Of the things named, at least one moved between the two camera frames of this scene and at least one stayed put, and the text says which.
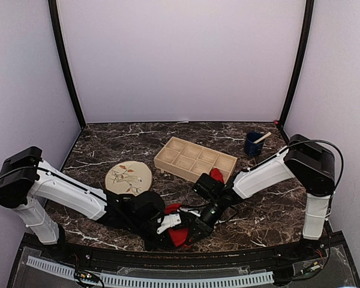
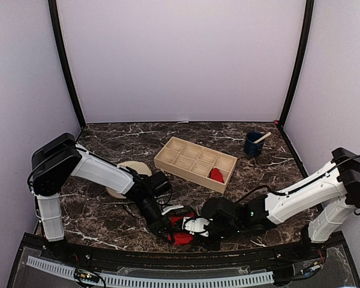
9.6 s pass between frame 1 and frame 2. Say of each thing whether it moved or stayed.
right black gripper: moved
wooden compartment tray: stayed
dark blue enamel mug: stayed
